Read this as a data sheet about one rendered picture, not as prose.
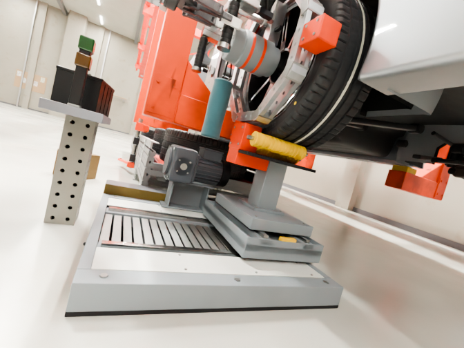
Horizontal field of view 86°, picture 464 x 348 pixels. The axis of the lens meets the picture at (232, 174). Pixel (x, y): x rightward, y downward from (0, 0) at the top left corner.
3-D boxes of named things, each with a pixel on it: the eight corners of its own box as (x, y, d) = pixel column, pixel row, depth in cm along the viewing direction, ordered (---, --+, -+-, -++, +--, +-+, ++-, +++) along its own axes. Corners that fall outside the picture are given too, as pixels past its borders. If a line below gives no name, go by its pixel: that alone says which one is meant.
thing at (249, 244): (317, 265, 102) (324, 243, 101) (242, 260, 87) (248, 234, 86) (259, 223, 147) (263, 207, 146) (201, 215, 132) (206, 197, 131)
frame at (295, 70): (293, 124, 83) (340, -43, 79) (277, 119, 80) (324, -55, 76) (230, 126, 132) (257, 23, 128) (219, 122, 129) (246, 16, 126)
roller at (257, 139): (309, 162, 104) (313, 148, 103) (248, 144, 91) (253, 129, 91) (300, 160, 109) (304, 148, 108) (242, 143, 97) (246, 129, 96)
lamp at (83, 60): (88, 69, 75) (91, 55, 75) (73, 63, 73) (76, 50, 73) (90, 71, 79) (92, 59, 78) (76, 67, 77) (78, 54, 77)
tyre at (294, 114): (428, 46, 74) (338, -13, 116) (377, 8, 64) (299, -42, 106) (294, 181, 116) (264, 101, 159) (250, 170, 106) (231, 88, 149)
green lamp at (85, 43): (92, 52, 75) (94, 39, 75) (76, 47, 73) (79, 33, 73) (93, 56, 78) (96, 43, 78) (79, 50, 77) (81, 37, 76)
